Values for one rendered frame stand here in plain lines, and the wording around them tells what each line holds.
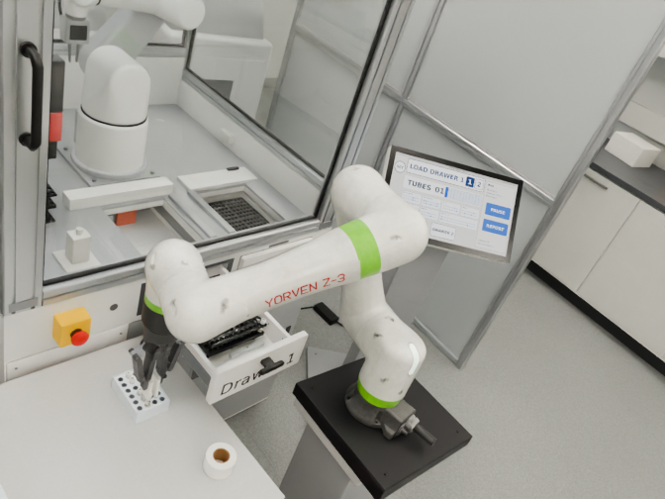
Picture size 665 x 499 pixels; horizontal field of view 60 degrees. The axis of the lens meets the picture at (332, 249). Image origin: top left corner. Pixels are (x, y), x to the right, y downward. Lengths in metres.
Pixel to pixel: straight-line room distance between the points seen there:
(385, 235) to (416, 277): 1.17
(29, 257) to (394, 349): 0.83
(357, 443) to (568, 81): 1.76
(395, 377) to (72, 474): 0.74
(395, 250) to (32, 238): 0.73
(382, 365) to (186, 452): 0.50
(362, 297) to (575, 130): 1.46
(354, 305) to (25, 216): 0.77
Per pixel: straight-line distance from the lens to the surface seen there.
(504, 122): 2.80
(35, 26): 1.11
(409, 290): 2.30
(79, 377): 1.55
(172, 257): 1.11
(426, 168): 2.08
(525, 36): 2.78
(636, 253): 3.98
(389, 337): 1.44
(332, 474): 1.67
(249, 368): 1.44
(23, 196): 1.25
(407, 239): 1.13
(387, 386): 1.47
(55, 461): 1.41
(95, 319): 1.56
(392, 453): 1.53
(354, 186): 1.23
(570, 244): 4.14
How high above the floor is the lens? 1.93
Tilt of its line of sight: 33 degrees down
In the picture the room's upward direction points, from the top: 21 degrees clockwise
